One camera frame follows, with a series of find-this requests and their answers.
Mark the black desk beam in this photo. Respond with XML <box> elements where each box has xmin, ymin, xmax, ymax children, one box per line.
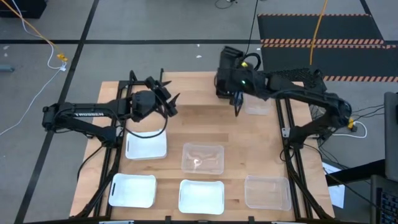
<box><xmin>325</xmin><ymin>159</ymin><xmax>386</xmax><ymax>187</ymax></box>

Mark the yellow floor cable with plug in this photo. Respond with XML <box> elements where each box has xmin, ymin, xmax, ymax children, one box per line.
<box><xmin>0</xmin><ymin>0</ymin><xmax>68</xmax><ymax>62</ymax></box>

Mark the white floor cable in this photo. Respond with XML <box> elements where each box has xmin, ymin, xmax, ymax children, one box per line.
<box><xmin>0</xmin><ymin>0</ymin><xmax>68</xmax><ymax>137</ymax></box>

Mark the white lid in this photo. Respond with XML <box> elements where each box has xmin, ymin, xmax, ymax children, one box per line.
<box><xmin>178</xmin><ymin>179</ymin><xmax>226</xmax><ymax>215</ymax></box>

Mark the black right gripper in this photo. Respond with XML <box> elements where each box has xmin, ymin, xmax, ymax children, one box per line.
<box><xmin>216</xmin><ymin>46</ymin><xmax>261</xmax><ymax>108</ymax></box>

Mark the grey monitor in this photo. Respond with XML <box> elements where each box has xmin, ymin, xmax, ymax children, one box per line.
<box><xmin>384</xmin><ymin>91</ymin><xmax>398</xmax><ymax>183</ymax></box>

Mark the black hazard-striped floor mat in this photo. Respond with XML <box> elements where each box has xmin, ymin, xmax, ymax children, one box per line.
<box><xmin>260</xmin><ymin>44</ymin><xmax>398</xmax><ymax>83</ymax></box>
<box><xmin>257</xmin><ymin>13</ymin><xmax>385</xmax><ymax>45</ymax></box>

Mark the clear plastic basket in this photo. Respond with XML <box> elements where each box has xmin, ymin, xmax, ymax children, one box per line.
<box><xmin>244</xmin><ymin>93</ymin><xmax>272</xmax><ymax>116</ymax></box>
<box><xmin>244</xmin><ymin>174</ymin><xmax>292</xmax><ymax>211</ymax></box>
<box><xmin>181</xmin><ymin>142</ymin><xmax>226</xmax><ymax>175</ymax></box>

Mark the black hanging cable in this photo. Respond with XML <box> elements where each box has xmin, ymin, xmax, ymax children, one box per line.
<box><xmin>242</xmin><ymin>0</ymin><xmax>262</xmax><ymax>74</ymax></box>

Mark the black floor cable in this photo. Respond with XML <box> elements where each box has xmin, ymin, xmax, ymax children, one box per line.
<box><xmin>214</xmin><ymin>0</ymin><xmax>239</xmax><ymax>9</ymax></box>

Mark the black perforated computer case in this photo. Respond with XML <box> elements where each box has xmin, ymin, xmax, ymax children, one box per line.
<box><xmin>273</xmin><ymin>67</ymin><xmax>328</xmax><ymax>94</ymax></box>

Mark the black box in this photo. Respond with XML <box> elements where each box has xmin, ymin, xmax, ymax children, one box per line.
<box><xmin>0</xmin><ymin>0</ymin><xmax>48</xmax><ymax>19</ymax></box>

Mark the yellow hanging cable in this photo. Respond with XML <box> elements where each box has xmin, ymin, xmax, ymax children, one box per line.
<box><xmin>309</xmin><ymin>0</ymin><xmax>329</xmax><ymax>66</ymax></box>

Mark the white paper sheet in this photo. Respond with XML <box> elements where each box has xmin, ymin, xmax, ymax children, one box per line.
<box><xmin>322</xmin><ymin>161</ymin><xmax>346</xmax><ymax>210</ymax></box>

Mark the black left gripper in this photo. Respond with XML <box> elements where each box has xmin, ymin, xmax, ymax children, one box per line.
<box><xmin>145</xmin><ymin>76</ymin><xmax>180</xmax><ymax>118</ymax></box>

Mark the black arm base cable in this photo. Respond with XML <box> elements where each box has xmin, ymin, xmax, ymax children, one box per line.
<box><xmin>76</xmin><ymin>141</ymin><xmax>105</xmax><ymax>183</ymax></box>

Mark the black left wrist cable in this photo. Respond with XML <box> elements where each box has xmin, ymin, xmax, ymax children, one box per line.
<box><xmin>123</xmin><ymin>93</ymin><xmax>169</xmax><ymax>140</ymax></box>

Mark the black keyboard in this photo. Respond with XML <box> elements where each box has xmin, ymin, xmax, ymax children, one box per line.
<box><xmin>377</xmin><ymin>188</ymin><xmax>398</xmax><ymax>224</ymax></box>

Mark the white power cable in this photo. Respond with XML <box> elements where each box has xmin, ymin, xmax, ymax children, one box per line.
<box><xmin>332</xmin><ymin>120</ymin><xmax>368</xmax><ymax>139</ymax></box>

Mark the white plastic basket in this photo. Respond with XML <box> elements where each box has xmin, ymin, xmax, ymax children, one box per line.
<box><xmin>108</xmin><ymin>172</ymin><xmax>158</xmax><ymax>209</ymax></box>
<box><xmin>125</xmin><ymin>129</ymin><xmax>168</xmax><ymax>161</ymax></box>

